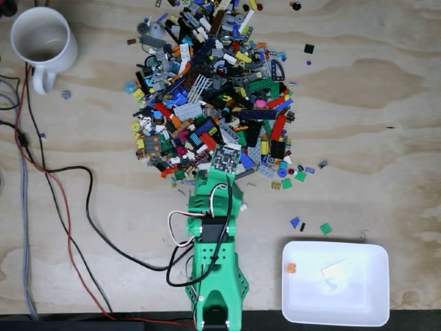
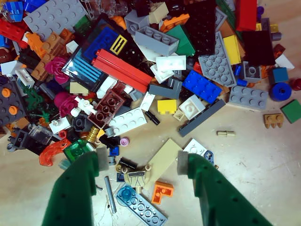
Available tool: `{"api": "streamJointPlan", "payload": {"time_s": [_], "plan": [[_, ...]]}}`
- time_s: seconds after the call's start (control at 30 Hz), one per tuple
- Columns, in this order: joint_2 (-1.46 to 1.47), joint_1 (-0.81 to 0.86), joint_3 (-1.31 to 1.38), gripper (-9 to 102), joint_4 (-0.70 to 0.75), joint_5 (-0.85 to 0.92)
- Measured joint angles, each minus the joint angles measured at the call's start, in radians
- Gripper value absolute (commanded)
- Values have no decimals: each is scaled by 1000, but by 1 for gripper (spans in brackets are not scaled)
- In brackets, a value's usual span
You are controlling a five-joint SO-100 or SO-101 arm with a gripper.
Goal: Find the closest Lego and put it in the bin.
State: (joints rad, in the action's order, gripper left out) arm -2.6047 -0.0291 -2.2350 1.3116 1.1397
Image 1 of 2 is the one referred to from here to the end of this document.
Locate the thin black cable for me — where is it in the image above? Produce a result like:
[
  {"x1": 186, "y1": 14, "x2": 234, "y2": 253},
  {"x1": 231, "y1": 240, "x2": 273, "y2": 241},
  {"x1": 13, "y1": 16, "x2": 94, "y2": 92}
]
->
[{"x1": 43, "y1": 167, "x2": 114, "y2": 314}]

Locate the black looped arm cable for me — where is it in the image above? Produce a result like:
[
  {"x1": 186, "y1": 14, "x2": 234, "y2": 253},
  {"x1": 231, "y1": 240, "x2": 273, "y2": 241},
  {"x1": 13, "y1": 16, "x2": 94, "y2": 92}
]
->
[{"x1": 165, "y1": 241, "x2": 222, "y2": 288}]

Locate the large green Lego plate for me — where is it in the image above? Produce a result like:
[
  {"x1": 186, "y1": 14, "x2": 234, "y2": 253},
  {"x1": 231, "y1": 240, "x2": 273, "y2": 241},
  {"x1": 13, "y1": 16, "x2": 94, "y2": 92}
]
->
[{"x1": 247, "y1": 78, "x2": 274, "y2": 92}]

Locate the light grey Lego plate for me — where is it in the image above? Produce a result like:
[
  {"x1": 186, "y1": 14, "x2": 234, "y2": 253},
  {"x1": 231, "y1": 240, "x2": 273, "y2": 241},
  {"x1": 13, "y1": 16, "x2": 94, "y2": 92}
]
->
[
  {"x1": 256, "y1": 164, "x2": 277, "y2": 180},
  {"x1": 172, "y1": 103, "x2": 204, "y2": 120}
]

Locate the grey Lego cone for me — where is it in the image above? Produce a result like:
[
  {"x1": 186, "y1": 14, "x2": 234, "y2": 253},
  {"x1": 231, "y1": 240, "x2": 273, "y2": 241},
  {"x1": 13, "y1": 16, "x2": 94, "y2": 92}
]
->
[{"x1": 148, "y1": 23, "x2": 167, "y2": 40}]

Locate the long black cable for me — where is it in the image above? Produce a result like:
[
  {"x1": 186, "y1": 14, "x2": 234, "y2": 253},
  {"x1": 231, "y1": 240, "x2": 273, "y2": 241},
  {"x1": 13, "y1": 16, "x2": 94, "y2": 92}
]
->
[{"x1": 25, "y1": 61, "x2": 173, "y2": 272}]

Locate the white Lego grille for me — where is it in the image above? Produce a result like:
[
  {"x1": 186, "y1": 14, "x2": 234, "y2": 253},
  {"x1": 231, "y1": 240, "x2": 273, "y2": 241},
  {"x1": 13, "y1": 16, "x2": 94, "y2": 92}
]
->
[{"x1": 187, "y1": 74, "x2": 212, "y2": 104}]

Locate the pale white Lego piece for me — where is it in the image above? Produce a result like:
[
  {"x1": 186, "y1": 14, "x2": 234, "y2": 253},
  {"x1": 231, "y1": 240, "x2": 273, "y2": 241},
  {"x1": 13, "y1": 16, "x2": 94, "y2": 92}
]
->
[{"x1": 320, "y1": 261, "x2": 349, "y2": 290}]

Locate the green camera circuit board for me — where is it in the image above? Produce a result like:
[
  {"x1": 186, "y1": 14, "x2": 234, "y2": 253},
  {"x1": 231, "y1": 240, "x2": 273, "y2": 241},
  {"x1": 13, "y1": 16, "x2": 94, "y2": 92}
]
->
[{"x1": 209, "y1": 143, "x2": 243, "y2": 173}]

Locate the white ceramic mug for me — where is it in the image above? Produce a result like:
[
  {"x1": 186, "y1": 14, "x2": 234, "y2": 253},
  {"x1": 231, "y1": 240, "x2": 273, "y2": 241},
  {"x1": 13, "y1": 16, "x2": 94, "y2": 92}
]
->
[{"x1": 10, "y1": 6, "x2": 79, "y2": 96}]

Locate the dark blue triangular Lego frame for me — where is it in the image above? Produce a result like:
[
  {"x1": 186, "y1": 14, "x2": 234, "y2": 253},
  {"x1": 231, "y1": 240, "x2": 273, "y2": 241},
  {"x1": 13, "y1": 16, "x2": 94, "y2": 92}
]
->
[{"x1": 269, "y1": 59, "x2": 287, "y2": 82}]

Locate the grey braided cable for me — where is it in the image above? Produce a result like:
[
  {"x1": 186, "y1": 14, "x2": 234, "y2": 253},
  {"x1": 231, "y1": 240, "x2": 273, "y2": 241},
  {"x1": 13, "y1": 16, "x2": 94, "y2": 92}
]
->
[{"x1": 0, "y1": 74, "x2": 38, "y2": 320}]

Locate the black object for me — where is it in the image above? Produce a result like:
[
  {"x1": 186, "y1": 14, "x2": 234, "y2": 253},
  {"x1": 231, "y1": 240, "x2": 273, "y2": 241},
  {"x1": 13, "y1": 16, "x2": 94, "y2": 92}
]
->
[{"x1": 0, "y1": 0, "x2": 19, "y2": 19}]

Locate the white plastic bin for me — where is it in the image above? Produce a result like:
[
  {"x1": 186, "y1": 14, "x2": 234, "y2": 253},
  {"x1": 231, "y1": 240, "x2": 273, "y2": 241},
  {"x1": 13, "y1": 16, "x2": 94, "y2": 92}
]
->
[{"x1": 281, "y1": 240, "x2": 391, "y2": 328}]

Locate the grey plate with orange studs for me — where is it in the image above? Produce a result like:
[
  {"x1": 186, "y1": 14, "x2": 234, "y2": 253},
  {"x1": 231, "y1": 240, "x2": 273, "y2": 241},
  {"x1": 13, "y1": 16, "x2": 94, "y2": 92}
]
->
[{"x1": 143, "y1": 134, "x2": 161, "y2": 154}]

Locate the long white Lego piece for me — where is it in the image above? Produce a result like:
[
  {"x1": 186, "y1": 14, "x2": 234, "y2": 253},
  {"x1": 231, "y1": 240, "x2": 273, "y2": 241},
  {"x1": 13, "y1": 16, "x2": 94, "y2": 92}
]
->
[{"x1": 238, "y1": 9, "x2": 256, "y2": 35}]

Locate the white red servo wire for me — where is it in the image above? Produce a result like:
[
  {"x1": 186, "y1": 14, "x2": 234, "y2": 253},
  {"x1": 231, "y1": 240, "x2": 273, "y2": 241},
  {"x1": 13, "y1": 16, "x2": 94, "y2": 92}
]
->
[{"x1": 167, "y1": 183, "x2": 232, "y2": 248}]

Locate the long red Lego brick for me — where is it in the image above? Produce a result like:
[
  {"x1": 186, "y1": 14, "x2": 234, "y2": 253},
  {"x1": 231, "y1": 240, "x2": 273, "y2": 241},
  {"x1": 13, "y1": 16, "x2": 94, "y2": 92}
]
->
[{"x1": 270, "y1": 114, "x2": 288, "y2": 142}]

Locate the long dark blue Lego plate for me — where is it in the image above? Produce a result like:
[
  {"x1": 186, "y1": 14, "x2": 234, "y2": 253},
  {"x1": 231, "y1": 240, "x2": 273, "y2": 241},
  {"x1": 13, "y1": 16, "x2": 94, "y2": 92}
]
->
[{"x1": 240, "y1": 109, "x2": 278, "y2": 121}]

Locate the red cable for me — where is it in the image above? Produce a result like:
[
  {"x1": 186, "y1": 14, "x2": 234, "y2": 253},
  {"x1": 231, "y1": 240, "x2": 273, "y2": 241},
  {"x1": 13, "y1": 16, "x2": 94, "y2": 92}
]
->
[{"x1": 14, "y1": 63, "x2": 196, "y2": 327}]

